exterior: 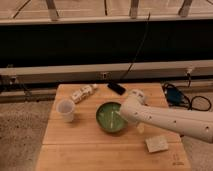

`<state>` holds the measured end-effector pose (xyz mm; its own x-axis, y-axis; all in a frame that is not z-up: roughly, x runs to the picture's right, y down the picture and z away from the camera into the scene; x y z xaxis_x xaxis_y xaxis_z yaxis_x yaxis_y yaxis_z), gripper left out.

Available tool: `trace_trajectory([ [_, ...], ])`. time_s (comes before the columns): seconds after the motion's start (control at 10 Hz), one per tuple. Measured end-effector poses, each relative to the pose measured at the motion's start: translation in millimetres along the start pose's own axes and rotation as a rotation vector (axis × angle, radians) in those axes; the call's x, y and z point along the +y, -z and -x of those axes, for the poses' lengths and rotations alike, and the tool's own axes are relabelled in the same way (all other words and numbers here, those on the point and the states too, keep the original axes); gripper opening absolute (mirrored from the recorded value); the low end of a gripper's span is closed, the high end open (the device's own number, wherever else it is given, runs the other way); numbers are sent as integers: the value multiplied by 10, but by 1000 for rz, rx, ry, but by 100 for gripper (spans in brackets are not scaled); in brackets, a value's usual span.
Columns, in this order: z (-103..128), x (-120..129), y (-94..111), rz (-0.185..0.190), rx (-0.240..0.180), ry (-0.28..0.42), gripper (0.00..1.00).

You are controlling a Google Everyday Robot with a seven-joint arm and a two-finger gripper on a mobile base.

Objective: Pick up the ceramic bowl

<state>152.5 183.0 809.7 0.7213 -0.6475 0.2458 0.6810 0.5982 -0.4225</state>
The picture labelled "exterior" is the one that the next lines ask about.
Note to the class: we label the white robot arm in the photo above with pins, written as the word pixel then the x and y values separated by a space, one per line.
pixel 195 124

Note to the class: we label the blue power box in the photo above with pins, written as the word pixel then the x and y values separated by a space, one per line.
pixel 173 96

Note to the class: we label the green ceramic bowl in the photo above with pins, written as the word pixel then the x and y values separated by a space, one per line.
pixel 108 118

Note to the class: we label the black rectangular device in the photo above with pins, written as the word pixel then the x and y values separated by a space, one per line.
pixel 117 88

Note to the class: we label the white sponge block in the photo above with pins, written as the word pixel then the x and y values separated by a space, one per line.
pixel 156 144

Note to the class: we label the translucent plastic cup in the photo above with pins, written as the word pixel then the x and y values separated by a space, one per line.
pixel 65 108

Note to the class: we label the white plastic bottle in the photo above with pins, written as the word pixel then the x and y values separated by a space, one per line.
pixel 83 92

